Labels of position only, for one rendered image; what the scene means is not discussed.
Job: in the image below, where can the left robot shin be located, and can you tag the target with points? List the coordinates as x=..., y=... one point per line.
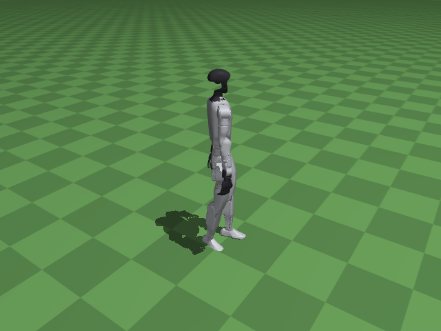
x=228, y=212

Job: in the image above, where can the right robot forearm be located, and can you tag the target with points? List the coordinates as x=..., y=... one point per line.
x=225, y=157

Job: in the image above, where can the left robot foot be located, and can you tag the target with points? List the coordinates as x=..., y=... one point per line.
x=234, y=233

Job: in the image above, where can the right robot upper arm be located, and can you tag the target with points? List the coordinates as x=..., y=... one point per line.
x=224, y=115

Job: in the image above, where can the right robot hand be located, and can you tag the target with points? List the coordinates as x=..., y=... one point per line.
x=226, y=184

